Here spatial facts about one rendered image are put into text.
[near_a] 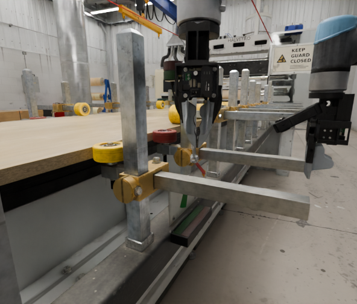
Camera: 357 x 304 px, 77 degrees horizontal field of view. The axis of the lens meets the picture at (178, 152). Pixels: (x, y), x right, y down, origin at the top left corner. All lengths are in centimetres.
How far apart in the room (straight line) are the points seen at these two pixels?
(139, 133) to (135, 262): 25
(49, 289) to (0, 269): 30
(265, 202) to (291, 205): 4
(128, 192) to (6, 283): 21
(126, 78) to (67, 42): 425
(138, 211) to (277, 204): 26
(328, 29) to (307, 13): 921
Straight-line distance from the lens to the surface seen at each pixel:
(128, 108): 43
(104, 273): 49
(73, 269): 65
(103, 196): 71
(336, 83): 61
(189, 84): 39
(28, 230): 60
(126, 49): 44
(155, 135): 73
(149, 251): 52
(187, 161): 64
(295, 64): 314
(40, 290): 63
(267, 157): 65
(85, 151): 56
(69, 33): 469
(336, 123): 61
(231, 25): 989
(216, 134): 88
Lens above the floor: 102
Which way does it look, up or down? 14 degrees down
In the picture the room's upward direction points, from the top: straight up
